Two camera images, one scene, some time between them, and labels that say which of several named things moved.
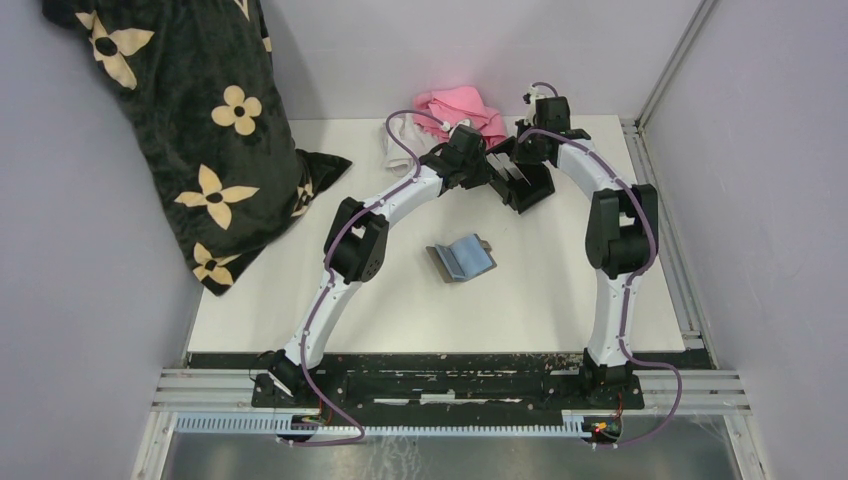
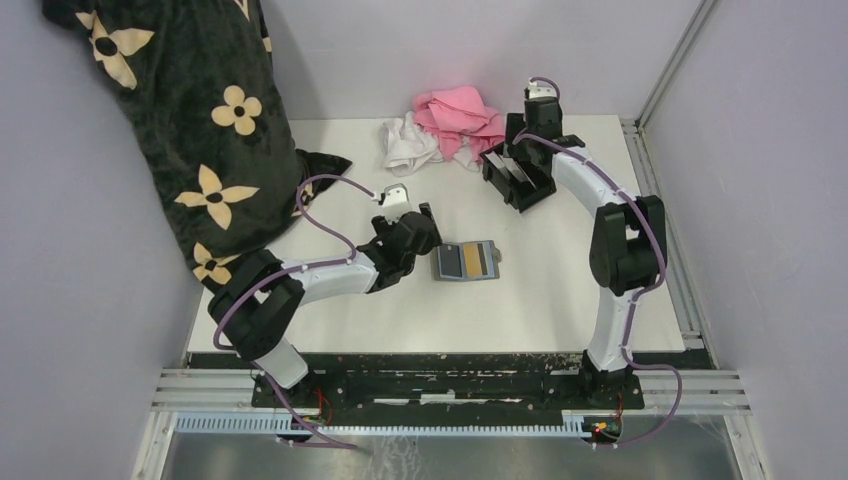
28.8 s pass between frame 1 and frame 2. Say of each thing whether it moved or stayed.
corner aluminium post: stayed
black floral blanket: stayed
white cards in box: stayed
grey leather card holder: moved
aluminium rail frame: stayed
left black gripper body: moved
